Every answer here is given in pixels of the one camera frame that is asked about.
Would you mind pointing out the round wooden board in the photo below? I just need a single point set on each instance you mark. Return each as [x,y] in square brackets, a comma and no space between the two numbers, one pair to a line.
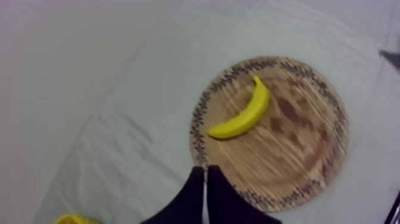
[281,150]

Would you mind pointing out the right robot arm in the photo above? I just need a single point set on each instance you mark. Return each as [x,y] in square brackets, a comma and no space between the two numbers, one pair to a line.
[394,211]

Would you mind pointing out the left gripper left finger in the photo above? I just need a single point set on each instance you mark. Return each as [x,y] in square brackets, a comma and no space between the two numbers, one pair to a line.
[184,206]

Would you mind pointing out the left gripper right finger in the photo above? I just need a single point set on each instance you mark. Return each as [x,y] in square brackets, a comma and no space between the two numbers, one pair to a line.
[228,206]

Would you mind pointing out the yellow toy banana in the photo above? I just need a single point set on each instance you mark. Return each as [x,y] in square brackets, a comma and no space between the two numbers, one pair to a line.
[247,117]

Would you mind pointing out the yellow plastic basket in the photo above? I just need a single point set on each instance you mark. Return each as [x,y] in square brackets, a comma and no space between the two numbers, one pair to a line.
[75,219]

